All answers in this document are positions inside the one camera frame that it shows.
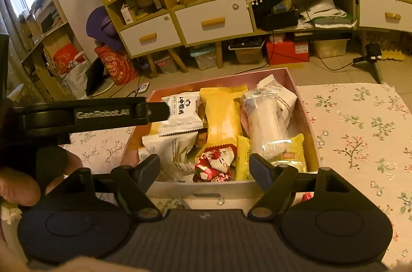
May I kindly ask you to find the blue-lidded clear storage bin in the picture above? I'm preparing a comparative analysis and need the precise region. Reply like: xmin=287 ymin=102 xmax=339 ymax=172
xmin=190 ymin=45 xmax=218 ymax=71

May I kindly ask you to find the yellow-edged clear snack packet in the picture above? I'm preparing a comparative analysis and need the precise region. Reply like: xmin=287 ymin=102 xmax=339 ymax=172
xmin=272 ymin=133 xmax=308 ymax=173

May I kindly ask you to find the small clear storage bin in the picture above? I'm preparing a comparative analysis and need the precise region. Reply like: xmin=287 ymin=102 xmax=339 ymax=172
xmin=154 ymin=55 xmax=179 ymax=75

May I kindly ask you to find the purple fabric bundle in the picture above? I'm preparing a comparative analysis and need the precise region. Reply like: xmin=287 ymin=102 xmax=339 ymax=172
xmin=86 ymin=6 xmax=124 ymax=50

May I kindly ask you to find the clear cracker packet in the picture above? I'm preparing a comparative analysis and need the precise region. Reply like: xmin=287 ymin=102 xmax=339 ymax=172
xmin=194 ymin=128 xmax=209 ymax=148

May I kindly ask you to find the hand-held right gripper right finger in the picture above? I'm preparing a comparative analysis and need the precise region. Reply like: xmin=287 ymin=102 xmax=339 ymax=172
xmin=246 ymin=154 xmax=358 ymax=222

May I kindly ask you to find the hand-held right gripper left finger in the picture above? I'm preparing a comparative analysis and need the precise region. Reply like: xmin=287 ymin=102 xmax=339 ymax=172
xmin=40 ymin=154 xmax=162 ymax=222

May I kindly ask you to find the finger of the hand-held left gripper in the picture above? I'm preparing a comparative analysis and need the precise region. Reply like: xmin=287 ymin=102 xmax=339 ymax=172
xmin=135 ymin=100 xmax=170 ymax=125

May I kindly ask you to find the floral tablecloth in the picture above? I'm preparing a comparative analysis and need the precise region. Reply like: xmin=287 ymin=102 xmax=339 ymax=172
xmin=0 ymin=83 xmax=412 ymax=269

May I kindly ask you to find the orange printed bag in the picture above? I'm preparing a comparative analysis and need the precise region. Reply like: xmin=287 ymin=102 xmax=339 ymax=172
xmin=94 ymin=45 xmax=140 ymax=86

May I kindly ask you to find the clear long white-roll packet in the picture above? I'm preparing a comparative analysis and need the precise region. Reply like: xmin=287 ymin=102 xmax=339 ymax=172
xmin=242 ymin=91 xmax=292 ymax=163

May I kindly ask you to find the black bag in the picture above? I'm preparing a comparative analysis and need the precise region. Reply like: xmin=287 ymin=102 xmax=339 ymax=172
xmin=259 ymin=0 xmax=300 ymax=31

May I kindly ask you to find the stack of papers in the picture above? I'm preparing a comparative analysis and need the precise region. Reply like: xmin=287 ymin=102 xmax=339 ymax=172
xmin=298 ymin=0 xmax=357 ymax=30

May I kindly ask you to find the person's left hand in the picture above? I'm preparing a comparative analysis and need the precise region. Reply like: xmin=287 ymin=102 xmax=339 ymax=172
xmin=0 ymin=150 xmax=83 ymax=207

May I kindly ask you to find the wide clear storage bin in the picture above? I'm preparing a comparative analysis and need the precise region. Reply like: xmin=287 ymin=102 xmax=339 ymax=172
xmin=312 ymin=39 xmax=350 ymax=58

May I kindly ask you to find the white monkey-print snack packet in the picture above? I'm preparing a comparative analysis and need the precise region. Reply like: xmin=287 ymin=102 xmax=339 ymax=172
xmin=158 ymin=91 xmax=204 ymax=135

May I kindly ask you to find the dark-lidded clear storage bin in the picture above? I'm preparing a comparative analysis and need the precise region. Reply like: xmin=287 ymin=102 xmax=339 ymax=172
xmin=229 ymin=40 xmax=264 ymax=64

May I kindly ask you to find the red white snack packet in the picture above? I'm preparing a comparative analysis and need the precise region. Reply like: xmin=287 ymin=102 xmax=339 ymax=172
xmin=194 ymin=145 xmax=238 ymax=183

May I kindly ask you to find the white printed shopping bag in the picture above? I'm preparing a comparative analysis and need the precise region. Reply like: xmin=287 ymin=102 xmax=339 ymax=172
xmin=59 ymin=59 xmax=91 ymax=99

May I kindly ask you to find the wooden storage rack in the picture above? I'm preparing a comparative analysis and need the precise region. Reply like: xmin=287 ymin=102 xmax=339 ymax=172
xmin=10 ymin=0 xmax=84 ymax=102

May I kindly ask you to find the black flat board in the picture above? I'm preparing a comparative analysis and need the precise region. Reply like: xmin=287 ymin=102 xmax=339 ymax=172
xmin=85 ymin=58 xmax=108 ymax=97

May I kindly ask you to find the small white carton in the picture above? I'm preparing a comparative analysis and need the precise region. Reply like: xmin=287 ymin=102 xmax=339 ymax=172
xmin=121 ymin=3 xmax=136 ymax=25

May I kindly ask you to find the narrow yellow snack packet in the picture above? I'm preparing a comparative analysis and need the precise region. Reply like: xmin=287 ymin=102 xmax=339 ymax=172
xmin=236 ymin=135 xmax=255 ymax=181

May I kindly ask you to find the red cardboard box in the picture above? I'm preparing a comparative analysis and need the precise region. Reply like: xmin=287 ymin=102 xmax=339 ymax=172
xmin=265 ymin=40 xmax=310 ymax=66

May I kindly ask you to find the pink cardboard box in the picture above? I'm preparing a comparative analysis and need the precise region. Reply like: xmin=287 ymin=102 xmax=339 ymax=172
xmin=121 ymin=67 xmax=321 ymax=200

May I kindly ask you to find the white drawer yellow handle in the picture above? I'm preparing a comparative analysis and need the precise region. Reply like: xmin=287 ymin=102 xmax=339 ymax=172
xmin=357 ymin=0 xmax=412 ymax=33
xmin=174 ymin=0 xmax=254 ymax=46
xmin=120 ymin=14 xmax=181 ymax=58

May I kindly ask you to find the white round plate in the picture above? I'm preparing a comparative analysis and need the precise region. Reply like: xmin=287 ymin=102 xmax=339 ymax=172
xmin=90 ymin=81 xmax=116 ymax=97

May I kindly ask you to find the large yellow snack packet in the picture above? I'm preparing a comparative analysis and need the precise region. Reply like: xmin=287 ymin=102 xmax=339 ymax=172
xmin=199 ymin=84 xmax=249 ymax=160

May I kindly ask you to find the red paper bag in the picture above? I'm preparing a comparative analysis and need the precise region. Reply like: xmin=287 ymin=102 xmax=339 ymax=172
xmin=51 ymin=45 xmax=86 ymax=75

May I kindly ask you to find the long wooden sideboard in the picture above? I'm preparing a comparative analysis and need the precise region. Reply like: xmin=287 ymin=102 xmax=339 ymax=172
xmin=172 ymin=0 xmax=412 ymax=68

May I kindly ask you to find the black camera on tripod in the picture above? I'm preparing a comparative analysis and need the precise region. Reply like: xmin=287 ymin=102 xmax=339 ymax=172
xmin=352 ymin=43 xmax=384 ymax=84

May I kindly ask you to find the yellow egg tray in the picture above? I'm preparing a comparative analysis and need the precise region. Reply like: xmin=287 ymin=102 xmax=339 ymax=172
xmin=380 ymin=45 xmax=406 ymax=62

